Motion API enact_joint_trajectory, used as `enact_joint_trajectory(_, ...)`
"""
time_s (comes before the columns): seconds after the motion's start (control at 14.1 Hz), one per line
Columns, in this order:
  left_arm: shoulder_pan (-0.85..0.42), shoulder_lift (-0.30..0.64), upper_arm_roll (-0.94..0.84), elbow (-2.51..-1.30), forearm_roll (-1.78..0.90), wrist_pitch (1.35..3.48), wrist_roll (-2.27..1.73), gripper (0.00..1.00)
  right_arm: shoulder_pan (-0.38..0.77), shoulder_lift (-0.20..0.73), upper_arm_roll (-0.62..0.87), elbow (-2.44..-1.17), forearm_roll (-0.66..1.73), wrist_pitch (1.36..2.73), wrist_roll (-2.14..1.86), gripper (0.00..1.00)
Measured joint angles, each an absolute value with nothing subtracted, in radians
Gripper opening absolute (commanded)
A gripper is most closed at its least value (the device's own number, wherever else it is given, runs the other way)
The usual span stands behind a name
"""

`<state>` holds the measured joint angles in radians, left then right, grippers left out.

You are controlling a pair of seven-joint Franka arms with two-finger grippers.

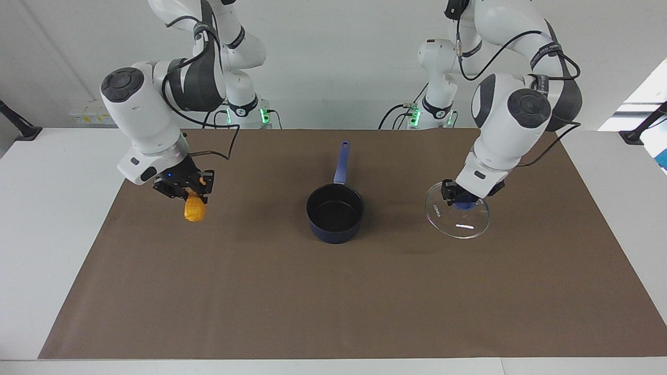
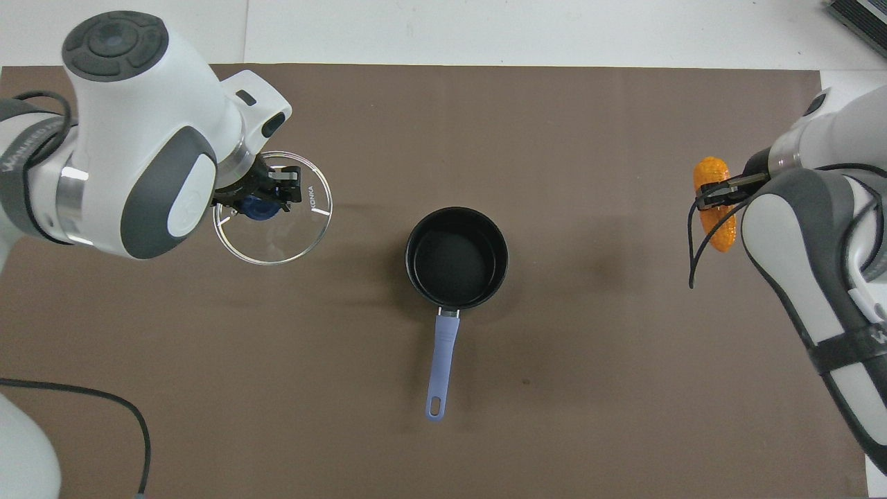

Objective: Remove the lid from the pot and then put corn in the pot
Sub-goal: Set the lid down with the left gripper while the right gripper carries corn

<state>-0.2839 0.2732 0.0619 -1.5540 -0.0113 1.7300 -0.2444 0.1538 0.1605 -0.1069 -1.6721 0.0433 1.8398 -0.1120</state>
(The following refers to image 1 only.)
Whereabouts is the orange toy corn cob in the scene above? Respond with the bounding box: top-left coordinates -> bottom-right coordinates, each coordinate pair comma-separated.
184,191 -> 206,222

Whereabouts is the glass lid blue knob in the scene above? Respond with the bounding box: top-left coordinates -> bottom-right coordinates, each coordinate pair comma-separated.
425,182 -> 490,239

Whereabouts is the brown table mat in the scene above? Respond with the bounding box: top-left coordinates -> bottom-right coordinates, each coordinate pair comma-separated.
38,128 -> 667,360

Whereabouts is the black clamp stand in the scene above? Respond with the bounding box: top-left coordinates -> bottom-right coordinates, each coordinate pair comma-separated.
0,100 -> 43,142
619,101 -> 667,146

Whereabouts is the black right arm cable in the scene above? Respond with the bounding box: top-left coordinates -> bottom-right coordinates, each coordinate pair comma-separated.
160,0 -> 241,161

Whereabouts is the white wall socket box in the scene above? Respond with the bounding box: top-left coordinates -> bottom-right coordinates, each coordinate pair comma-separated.
69,99 -> 118,126

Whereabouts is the dark blue saucepan purple handle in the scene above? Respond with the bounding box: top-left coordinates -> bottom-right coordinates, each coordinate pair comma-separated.
305,141 -> 365,244

